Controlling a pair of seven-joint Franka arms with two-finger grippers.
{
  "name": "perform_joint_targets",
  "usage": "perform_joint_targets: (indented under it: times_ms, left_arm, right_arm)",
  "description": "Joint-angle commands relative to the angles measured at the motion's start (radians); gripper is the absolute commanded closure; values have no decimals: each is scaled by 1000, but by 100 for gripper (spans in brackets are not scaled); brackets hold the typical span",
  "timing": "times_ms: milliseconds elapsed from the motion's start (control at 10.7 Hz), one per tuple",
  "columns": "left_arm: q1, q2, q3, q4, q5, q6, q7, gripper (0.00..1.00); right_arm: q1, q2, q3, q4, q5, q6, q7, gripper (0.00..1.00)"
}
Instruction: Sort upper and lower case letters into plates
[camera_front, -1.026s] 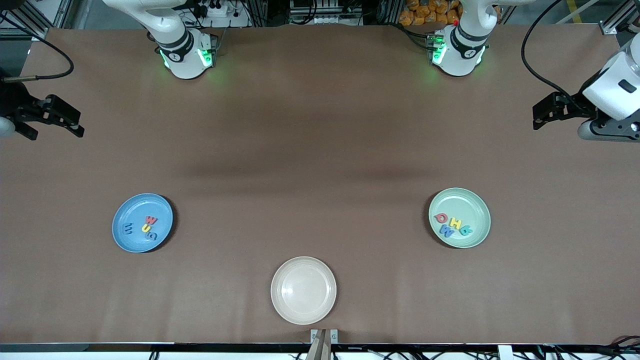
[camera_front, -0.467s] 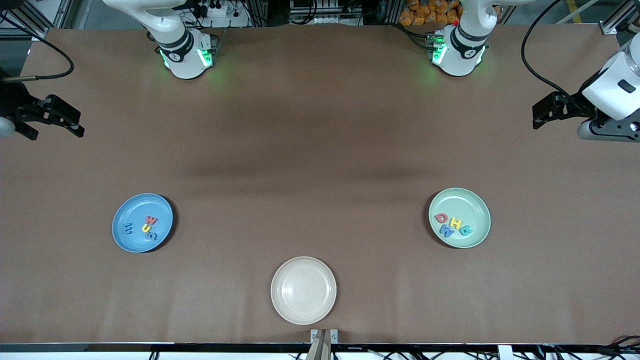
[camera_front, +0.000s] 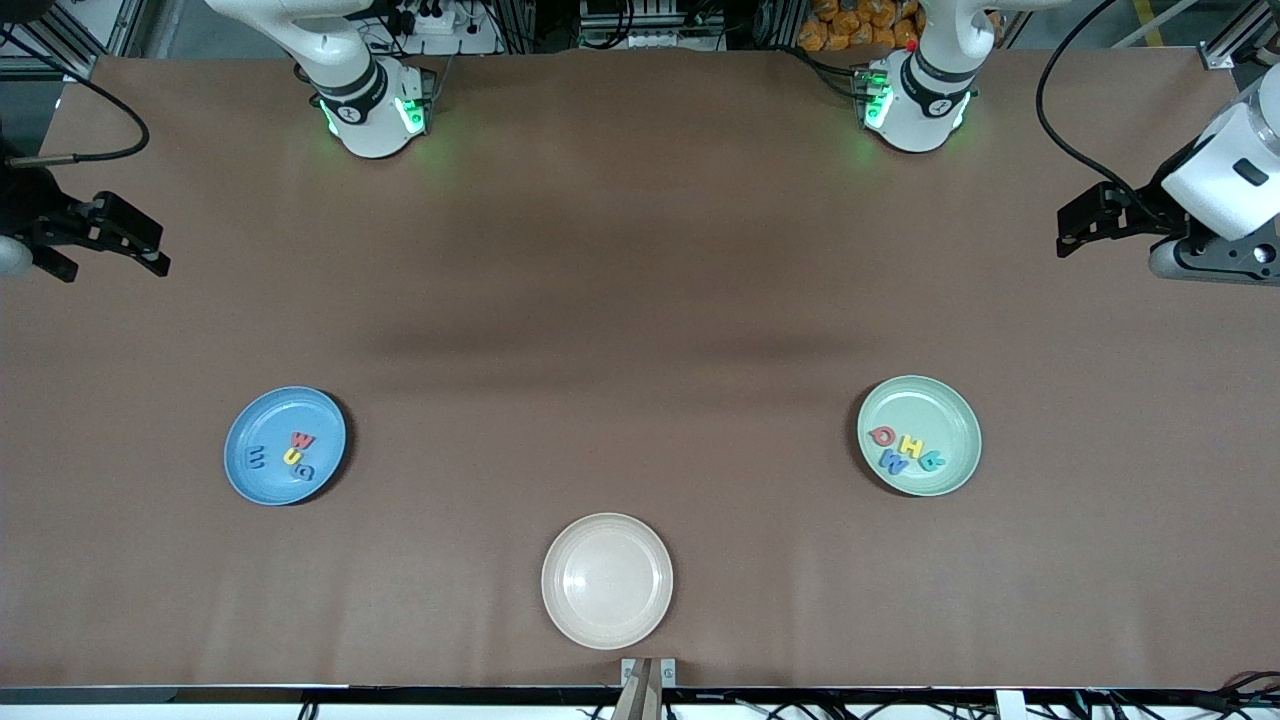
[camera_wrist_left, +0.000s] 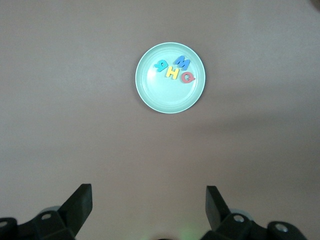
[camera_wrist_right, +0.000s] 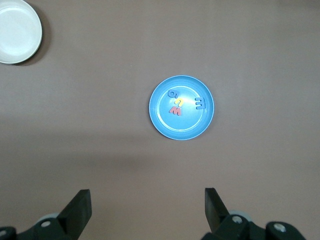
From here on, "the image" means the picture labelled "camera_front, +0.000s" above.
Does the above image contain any metal edge bracket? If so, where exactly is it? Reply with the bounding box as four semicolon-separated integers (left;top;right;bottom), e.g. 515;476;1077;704
620;657;678;689

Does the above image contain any orange objects pile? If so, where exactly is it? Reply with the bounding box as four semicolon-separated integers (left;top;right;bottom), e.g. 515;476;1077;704
797;0;926;53

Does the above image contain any beige plastic plate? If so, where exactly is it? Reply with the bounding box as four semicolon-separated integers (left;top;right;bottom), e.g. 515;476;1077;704
541;513;674;651

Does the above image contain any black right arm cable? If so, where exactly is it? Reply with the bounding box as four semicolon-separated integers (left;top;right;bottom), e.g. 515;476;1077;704
0;25;151;169

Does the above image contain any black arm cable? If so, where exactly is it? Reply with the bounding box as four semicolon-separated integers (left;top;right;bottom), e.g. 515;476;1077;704
0;25;151;169
1036;0;1161;211

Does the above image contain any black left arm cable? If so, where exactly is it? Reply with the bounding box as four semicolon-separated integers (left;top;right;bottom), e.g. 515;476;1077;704
1036;0;1161;211

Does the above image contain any brown table mat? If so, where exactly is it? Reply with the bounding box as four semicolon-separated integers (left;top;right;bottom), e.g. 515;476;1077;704
0;48;1280;691

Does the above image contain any green plastic plate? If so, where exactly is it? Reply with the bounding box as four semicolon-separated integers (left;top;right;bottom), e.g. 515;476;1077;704
857;375;983;498

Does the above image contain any white power strip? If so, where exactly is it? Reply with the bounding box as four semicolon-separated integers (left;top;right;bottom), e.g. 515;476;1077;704
578;0;728;51
395;0;501;56

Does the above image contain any blue plastic plate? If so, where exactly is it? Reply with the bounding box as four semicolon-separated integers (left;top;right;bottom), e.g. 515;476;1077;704
224;387;348;506

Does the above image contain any black cable bundle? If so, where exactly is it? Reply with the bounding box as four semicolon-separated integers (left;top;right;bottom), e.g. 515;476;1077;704
1085;670;1280;720

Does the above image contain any aluminium frame profile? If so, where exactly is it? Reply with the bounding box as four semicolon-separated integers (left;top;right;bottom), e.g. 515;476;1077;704
0;0;101;81
1205;0;1280;69

